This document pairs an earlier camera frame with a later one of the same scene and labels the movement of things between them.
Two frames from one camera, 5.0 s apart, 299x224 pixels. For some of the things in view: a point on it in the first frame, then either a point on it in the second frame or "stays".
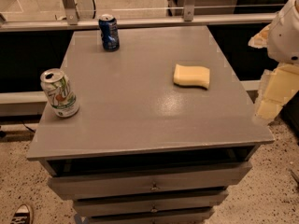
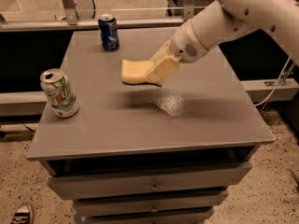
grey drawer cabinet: [141, 148] stays
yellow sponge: [192, 76] → [134, 71]
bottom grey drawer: [193, 216] stays
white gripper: [285, 37] → [186, 45]
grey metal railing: [72, 22] stays
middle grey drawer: [154, 204] stays
